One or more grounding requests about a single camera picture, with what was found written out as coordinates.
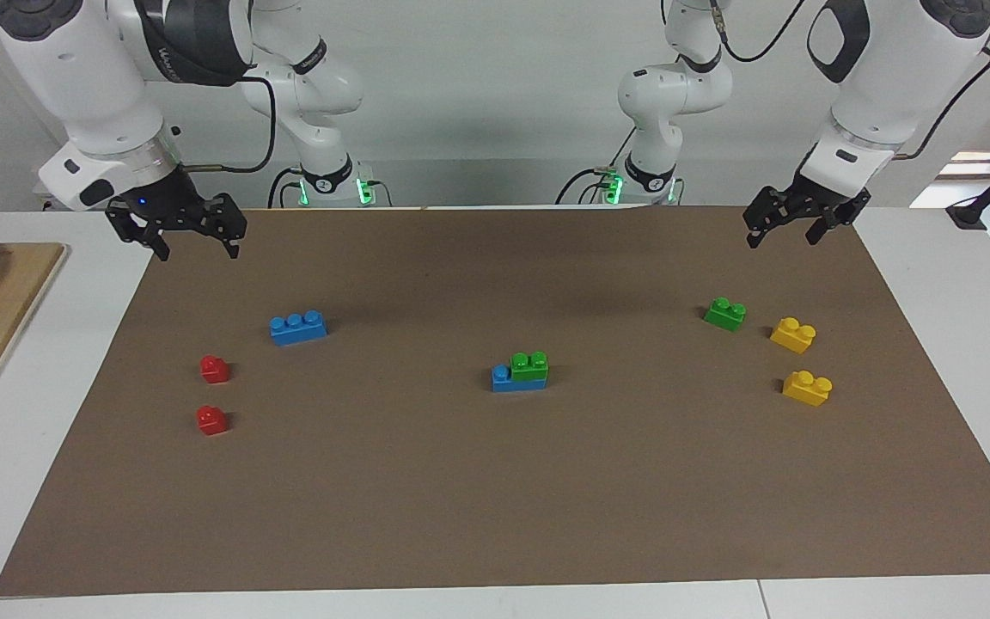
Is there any green two-stud toy brick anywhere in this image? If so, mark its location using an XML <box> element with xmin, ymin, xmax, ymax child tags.
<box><xmin>510</xmin><ymin>351</ymin><xmax>550</xmax><ymax>383</ymax></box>
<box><xmin>703</xmin><ymin>297</ymin><xmax>748</xmax><ymax>333</ymax></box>

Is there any blue three-stud toy brick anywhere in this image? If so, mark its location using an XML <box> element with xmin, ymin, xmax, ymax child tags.
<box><xmin>492</xmin><ymin>365</ymin><xmax>548</xmax><ymax>394</ymax></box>
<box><xmin>269</xmin><ymin>309</ymin><xmax>329</xmax><ymax>346</ymax></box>

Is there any yellow two-stud toy brick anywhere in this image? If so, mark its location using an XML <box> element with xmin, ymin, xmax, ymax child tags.
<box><xmin>782</xmin><ymin>370</ymin><xmax>834</xmax><ymax>408</ymax></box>
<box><xmin>770</xmin><ymin>316</ymin><xmax>817</xmax><ymax>354</ymax></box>

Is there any brown paper table mat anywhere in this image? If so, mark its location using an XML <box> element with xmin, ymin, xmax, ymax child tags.
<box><xmin>0</xmin><ymin>205</ymin><xmax>990</xmax><ymax>598</ymax></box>

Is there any black right base cable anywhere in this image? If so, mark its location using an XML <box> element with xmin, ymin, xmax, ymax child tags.
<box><xmin>267</xmin><ymin>167</ymin><xmax>305</xmax><ymax>208</ymax></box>

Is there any black base cable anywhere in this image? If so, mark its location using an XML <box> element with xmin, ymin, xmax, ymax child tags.
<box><xmin>267</xmin><ymin>167</ymin><xmax>305</xmax><ymax>208</ymax></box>
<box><xmin>555</xmin><ymin>127</ymin><xmax>638</xmax><ymax>205</ymax></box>

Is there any black left base cable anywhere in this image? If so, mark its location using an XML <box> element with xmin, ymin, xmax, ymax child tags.
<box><xmin>555</xmin><ymin>127</ymin><xmax>638</xmax><ymax>205</ymax></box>

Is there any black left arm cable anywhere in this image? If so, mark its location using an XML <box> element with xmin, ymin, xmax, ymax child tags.
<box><xmin>895</xmin><ymin>47</ymin><xmax>990</xmax><ymax>160</ymax></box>

